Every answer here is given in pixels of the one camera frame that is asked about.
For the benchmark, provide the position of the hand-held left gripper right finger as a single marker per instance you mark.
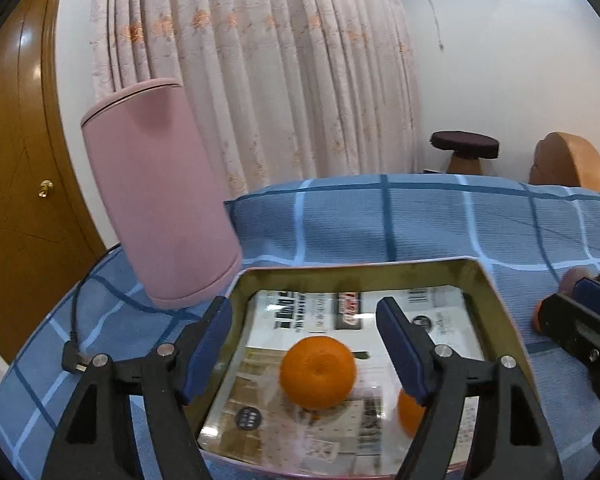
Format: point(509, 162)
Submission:
point(405, 355)

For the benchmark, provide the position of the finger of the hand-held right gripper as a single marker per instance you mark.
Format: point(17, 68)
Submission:
point(597, 292)
point(575, 322)

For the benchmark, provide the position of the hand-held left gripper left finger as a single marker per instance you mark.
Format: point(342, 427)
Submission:
point(210, 350)

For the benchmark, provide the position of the orange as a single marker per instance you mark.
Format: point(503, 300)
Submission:
point(317, 372)
point(409, 415)
point(536, 317)

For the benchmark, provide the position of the pink tin box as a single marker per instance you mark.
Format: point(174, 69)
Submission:
point(490, 300)

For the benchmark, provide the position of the printed paper leaflet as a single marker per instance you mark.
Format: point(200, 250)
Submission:
point(305, 310)

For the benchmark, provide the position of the blue plaid cloth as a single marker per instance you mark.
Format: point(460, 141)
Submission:
point(380, 220)

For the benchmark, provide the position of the pink thermos bottle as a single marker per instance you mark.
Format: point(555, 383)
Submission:
point(155, 185)

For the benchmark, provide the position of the round dark-topped stool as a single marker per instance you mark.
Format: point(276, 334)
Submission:
point(464, 142)

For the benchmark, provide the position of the brass door knob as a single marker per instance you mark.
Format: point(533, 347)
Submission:
point(45, 188)

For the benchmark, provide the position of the wooden door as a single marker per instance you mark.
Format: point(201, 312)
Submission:
point(20, 160)

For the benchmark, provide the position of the pink floral curtain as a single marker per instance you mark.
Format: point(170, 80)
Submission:
point(280, 60)

